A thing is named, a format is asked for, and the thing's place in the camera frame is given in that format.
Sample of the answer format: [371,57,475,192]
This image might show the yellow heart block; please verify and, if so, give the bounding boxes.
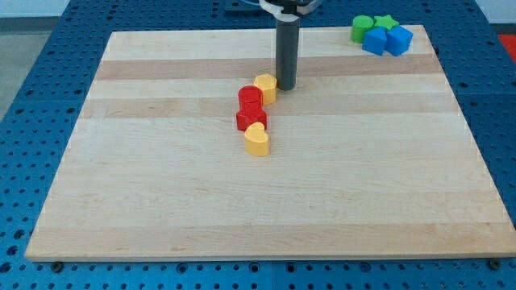
[244,122,269,157]

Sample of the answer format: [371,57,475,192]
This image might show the yellow hexagon block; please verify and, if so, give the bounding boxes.
[254,73,277,105]

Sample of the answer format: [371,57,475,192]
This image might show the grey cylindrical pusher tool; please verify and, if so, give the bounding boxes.
[276,18,300,91]

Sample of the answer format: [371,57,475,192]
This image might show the green cylinder block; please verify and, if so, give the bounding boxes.
[350,14,374,44]

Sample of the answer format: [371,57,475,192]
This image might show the blue cube block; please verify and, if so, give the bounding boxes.
[385,26,414,56]

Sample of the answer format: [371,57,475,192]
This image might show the red cylinder block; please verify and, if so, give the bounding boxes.
[238,85,263,112]

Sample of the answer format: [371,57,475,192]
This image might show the red star block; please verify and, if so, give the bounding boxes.
[235,102,268,131]

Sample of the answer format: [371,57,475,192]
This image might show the green star block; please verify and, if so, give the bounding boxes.
[373,14,399,31]

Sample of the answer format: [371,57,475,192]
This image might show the blue pentagon block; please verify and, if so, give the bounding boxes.
[362,27,387,56]

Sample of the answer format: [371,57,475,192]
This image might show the wooden board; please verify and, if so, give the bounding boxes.
[25,25,515,262]

